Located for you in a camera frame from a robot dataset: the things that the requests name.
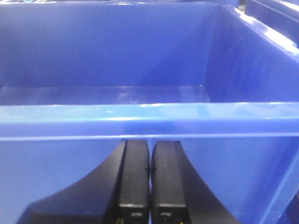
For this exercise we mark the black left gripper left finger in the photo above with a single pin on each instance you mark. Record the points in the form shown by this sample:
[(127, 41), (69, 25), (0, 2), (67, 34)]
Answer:
[(116, 192)]

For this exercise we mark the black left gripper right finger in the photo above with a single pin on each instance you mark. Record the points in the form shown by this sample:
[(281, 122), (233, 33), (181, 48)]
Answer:
[(179, 195)]

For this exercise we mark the blue bin before left gripper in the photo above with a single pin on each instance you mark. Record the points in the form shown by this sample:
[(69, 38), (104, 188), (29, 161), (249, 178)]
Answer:
[(78, 77)]

